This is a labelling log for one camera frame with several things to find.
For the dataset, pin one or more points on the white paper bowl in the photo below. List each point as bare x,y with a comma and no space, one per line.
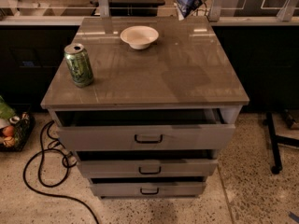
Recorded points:
139,37

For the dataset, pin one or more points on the green bag in basket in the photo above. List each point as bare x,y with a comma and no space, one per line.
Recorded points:
6,112

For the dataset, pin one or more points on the grey drawer cabinet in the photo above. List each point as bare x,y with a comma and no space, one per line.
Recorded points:
184,77

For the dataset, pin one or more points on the top grey drawer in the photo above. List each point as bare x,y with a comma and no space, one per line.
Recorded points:
161,137

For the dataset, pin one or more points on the grey drawer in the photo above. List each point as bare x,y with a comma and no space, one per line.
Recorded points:
149,187
161,137
162,163

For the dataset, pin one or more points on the middle grey drawer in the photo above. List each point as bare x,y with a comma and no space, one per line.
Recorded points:
162,163

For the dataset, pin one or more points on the bottom grey drawer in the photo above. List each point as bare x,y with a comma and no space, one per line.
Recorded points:
149,187

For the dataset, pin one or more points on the green drink can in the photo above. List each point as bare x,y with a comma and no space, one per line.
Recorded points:
79,65

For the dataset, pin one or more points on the dark table behind glass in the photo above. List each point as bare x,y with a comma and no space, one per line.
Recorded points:
143,8

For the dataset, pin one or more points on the black stand leg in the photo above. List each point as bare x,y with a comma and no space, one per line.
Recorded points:
275,140

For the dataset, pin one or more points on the orange fruit in basket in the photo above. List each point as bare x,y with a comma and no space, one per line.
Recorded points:
8,131

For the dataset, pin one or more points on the black wire basket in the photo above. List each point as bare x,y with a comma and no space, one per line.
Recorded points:
22,131

